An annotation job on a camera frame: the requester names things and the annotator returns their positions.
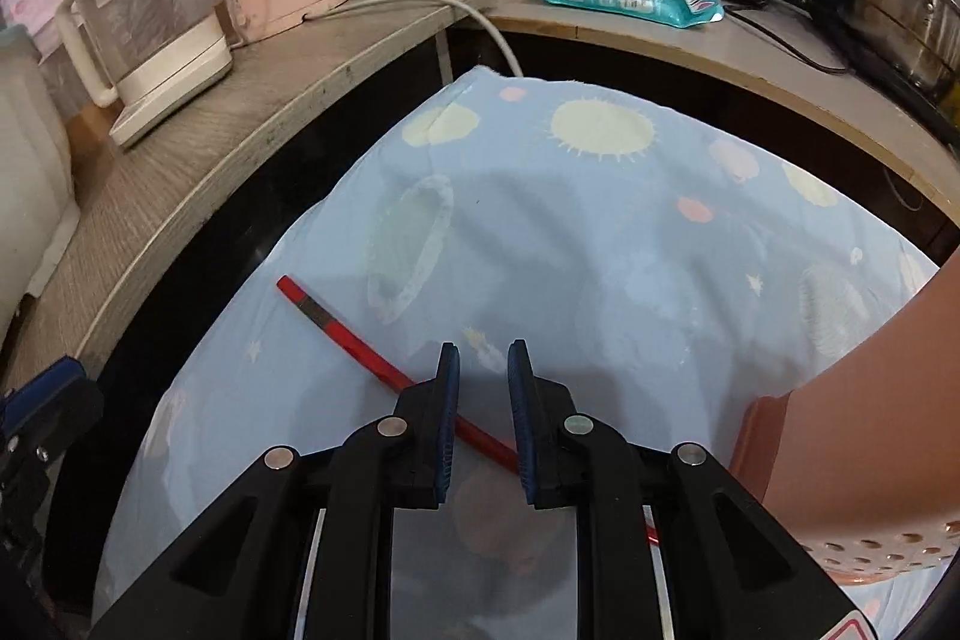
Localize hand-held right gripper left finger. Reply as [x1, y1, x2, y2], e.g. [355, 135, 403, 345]
[90, 341, 460, 640]

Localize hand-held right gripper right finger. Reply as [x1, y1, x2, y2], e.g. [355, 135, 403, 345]
[506, 338, 863, 640]

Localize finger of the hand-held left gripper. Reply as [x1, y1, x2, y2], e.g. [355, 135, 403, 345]
[0, 356, 104, 461]

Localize red chopstick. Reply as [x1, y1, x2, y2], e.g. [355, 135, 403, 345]
[276, 275, 665, 548]

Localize pink perforated utensil holder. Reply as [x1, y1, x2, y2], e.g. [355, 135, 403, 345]
[739, 284, 960, 588]

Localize blue printed bed sheet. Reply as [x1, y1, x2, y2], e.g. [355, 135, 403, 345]
[101, 66, 942, 640]

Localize white plastic tub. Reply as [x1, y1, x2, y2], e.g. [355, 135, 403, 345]
[0, 25, 80, 341]

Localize grey wooden shelf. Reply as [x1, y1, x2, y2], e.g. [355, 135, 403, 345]
[0, 0, 500, 386]

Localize glass kettle white base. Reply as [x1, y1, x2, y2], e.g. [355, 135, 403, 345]
[56, 0, 235, 150]

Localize light wooden counter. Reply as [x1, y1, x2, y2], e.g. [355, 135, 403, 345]
[450, 0, 960, 244]

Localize white power cable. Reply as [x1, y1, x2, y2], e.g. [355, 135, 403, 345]
[225, 0, 526, 80]

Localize black power cable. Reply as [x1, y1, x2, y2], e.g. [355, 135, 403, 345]
[724, 5, 850, 76]

